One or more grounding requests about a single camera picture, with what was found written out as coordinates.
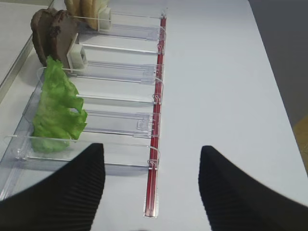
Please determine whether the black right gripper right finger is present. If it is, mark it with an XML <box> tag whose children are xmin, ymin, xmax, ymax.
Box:
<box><xmin>198</xmin><ymin>145</ymin><xmax>308</xmax><ymax>231</ymax></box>

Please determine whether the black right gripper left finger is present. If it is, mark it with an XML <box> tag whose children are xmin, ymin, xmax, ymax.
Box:
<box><xmin>0</xmin><ymin>143</ymin><xmax>105</xmax><ymax>231</ymax></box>

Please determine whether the brown meat patty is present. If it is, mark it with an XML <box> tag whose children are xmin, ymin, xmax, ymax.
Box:
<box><xmin>30</xmin><ymin>8</ymin><xmax>57</xmax><ymax>66</ymax></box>
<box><xmin>49</xmin><ymin>10</ymin><xmax>77</xmax><ymax>68</ymax></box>

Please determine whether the green lettuce leaf in rack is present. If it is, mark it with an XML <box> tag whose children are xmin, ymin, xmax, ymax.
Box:
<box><xmin>31</xmin><ymin>56</ymin><xmax>88</xmax><ymax>153</ymax></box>

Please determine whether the brown meat patty in rack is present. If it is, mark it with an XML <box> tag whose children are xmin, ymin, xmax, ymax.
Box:
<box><xmin>30</xmin><ymin>8</ymin><xmax>57</xmax><ymax>66</ymax></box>

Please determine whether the clear plastic right rack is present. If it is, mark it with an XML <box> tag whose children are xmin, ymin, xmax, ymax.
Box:
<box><xmin>0</xmin><ymin>0</ymin><xmax>167</xmax><ymax>199</ymax></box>

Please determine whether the golden bun half right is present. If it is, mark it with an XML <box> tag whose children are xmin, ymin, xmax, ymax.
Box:
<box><xmin>80</xmin><ymin>0</ymin><xmax>109</xmax><ymax>30</ymax></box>

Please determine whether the golden bun half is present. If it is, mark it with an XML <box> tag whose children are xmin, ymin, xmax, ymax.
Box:
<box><xmin>64</xmin><ymin>0</ymin><xmax>80</xmax><ymax>16</ymax></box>
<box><xmin>80</xmin><ymin>0</ymin><xmax>109</xmax><ymax>30</ymax></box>

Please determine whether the golden bun half left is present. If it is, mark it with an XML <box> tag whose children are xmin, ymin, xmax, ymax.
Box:
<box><xmin>64</xmin><ymin>0</ymin><xmax>80</xmax><ymax>16</ymax></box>

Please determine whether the red rail strip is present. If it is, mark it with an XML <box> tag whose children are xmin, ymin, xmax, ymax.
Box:
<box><xmin>144</xmin><ymin>15</ymin><xmax>167</xmax><ymax>218</ymax></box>

